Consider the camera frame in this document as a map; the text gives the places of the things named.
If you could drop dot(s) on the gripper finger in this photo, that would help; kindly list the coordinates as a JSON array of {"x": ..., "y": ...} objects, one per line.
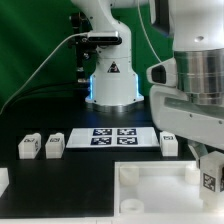
[{"x": 198, "y": 150}]

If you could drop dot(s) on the green backdrop curtain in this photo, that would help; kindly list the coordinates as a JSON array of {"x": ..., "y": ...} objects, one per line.
[{"x": 34, "y": 38}]

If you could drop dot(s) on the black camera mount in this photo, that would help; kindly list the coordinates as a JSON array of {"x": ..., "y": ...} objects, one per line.
[{"x": 83, "y": 49}]

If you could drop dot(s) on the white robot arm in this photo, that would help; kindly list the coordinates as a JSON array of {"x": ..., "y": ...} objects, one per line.
[{"x": 197, "y": 29}]

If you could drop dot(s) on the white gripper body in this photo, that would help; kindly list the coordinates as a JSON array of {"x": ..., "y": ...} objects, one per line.
[{"x": 180, "y": 105}]

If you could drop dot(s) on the white marker sheet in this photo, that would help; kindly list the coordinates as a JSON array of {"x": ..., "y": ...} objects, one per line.
[{"x": 112, "y": 137}]

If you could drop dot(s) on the white square tabletop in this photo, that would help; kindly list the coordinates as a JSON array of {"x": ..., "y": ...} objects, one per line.
[{"x": 161, "y": 192}]

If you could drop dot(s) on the white obstacle wall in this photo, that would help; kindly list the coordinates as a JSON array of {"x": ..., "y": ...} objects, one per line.
[{"x": 4, "y": 180}]

